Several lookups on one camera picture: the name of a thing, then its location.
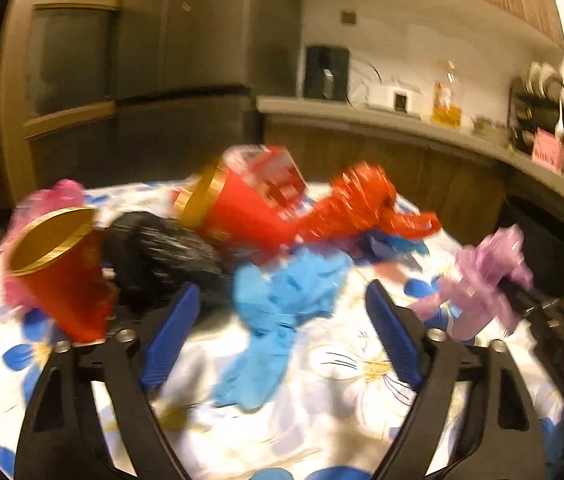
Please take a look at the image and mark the black dish rack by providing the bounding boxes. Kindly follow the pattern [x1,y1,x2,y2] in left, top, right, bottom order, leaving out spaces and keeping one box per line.
[509,62,564,151]

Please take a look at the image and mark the black air fryer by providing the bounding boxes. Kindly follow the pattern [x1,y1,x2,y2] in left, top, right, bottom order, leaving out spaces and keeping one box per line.
[304,45,350,101]

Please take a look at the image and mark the pink plastic bag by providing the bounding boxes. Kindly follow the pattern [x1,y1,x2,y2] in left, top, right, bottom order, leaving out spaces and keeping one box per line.
[4,180,88,311]

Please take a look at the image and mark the white rice cooker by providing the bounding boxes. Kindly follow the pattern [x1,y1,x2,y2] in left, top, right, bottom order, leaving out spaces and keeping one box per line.
[367,82,423,113]

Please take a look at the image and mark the stack of white dishes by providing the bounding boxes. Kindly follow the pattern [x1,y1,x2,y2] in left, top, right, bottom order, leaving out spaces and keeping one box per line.
[526,62,562,91]

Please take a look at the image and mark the black trash bin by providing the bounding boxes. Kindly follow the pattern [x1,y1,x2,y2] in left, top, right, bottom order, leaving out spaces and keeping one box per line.
[496,195,564,301]

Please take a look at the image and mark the pink utensil box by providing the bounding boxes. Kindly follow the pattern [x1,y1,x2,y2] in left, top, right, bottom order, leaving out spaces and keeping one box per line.
[532,127,564,173]

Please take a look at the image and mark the blue floral tablecloth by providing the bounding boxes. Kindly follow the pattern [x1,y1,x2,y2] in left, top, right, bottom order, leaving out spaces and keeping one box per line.
[0,180,564,480]

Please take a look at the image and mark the red plastic bag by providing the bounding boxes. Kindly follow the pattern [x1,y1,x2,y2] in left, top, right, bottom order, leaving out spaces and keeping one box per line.
[297,162,442,251]

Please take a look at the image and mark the cooking oil bottle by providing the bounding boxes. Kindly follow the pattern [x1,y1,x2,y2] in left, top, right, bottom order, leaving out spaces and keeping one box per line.
[432,62,462,128]

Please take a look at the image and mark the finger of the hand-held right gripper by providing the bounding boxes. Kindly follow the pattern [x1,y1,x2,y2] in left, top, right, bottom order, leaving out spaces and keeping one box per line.
[499,280,562,322]

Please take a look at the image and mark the wooden framed glass door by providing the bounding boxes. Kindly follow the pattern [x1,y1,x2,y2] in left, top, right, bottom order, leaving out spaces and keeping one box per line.
[0,0,128,206]

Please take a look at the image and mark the red paper cup gold rim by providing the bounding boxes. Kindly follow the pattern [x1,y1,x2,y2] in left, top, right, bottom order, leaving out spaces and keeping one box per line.
[7,207,118,343]
[172,157,303,256]

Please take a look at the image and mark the wooden lower cabinet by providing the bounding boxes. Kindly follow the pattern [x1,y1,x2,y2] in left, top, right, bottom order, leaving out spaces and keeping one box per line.
[262,115,512,221]

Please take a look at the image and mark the blue rubber glove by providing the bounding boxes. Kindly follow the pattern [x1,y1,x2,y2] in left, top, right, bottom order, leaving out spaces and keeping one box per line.
[214,247,355,411]

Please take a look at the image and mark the grey kitchen counter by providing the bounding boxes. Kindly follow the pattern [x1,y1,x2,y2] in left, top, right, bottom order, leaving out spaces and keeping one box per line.
[257,95,564,201]

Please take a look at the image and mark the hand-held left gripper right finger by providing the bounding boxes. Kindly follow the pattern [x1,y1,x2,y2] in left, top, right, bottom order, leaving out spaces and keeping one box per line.
[364,280,547,480]

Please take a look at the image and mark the black plastic bag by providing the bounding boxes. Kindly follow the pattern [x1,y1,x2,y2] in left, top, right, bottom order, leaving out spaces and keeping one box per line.
[102,210,235,321]

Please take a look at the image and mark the dark grey refrigerator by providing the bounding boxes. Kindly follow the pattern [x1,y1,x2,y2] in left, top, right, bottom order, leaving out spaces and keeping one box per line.
[112,0,307,186]

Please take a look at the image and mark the red snack packet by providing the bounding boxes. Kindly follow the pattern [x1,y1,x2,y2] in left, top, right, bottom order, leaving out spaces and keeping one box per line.
[224,145,307,211]

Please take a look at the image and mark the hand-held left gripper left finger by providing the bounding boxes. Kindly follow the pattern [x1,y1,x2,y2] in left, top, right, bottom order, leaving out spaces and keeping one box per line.
[14,282,203,480]

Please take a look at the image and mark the purple plastic bag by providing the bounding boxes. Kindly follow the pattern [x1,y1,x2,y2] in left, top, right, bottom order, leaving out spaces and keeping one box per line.
[407,227,535,341]

